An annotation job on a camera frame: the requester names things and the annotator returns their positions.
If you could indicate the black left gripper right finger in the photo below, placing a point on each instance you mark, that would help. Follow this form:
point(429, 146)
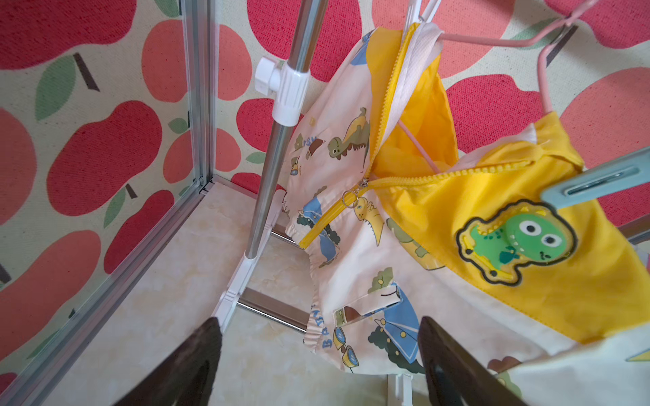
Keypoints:
point(453, 376)

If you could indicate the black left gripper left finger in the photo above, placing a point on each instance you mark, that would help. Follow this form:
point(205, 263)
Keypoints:
point(185, 377)

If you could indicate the yellow dinosaur kids jacket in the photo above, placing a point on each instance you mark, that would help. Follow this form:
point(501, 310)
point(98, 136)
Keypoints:
point(398, 226)

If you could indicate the light blue clothespin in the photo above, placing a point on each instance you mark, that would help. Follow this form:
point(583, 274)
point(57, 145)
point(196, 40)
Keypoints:
point(622, 173)

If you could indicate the pink wire hanger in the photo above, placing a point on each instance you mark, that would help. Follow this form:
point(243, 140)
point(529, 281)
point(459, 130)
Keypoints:
point(565, 24)

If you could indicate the white and steel clothes rack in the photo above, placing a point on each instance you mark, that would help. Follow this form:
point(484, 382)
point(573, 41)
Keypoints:
point(288, 84)

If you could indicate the aluminium frame post left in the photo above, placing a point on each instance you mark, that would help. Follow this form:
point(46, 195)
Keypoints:
point(104, 150)

